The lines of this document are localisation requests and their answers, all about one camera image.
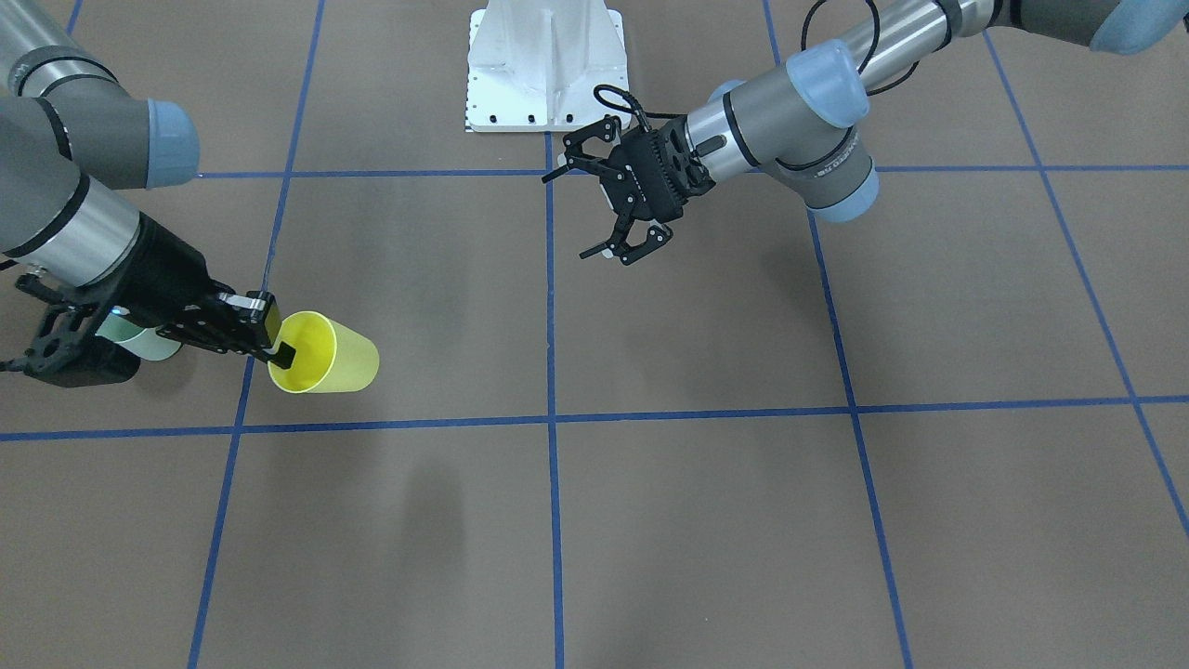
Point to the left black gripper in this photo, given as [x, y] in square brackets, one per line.
[620, 189]

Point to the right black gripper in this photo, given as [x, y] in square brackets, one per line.
[165, 269]

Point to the yellow cup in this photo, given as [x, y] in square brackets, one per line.
[328, 357]

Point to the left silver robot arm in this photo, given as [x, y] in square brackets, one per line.
[799, 122]

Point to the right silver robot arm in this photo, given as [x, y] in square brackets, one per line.
[73, 141]

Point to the green cup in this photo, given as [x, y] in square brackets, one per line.
[143, 343]

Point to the white camera stand pedestal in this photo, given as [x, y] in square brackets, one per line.
[533, 65]

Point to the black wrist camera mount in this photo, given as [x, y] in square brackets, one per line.
[67, 350]

